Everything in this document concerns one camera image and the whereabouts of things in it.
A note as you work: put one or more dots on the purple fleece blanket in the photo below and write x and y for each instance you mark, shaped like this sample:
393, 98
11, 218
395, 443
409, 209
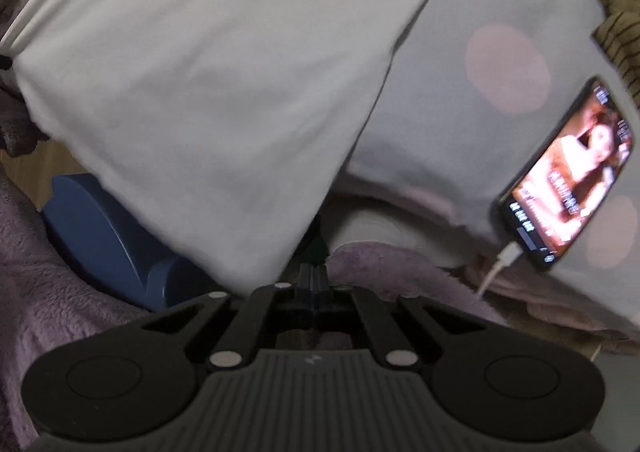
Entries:
40, 292

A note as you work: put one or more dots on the white garment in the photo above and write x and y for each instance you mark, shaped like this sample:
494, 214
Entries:
200, 82

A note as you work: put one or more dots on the black smartphone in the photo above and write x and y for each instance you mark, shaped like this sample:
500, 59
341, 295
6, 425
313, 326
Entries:
565, 182

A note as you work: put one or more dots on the dark fleece cloth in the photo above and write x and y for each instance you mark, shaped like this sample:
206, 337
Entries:
15, 127

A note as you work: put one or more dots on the blue plastic stool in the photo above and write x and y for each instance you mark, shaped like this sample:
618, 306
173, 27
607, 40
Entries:
100, 232

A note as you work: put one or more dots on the pink polka dot bed sheet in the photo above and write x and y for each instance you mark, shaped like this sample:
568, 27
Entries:
435, 132

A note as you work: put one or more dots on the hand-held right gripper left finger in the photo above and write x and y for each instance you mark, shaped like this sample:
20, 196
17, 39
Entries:
306, 289

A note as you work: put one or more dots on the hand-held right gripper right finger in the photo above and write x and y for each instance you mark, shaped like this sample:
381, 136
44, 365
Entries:
321, 289

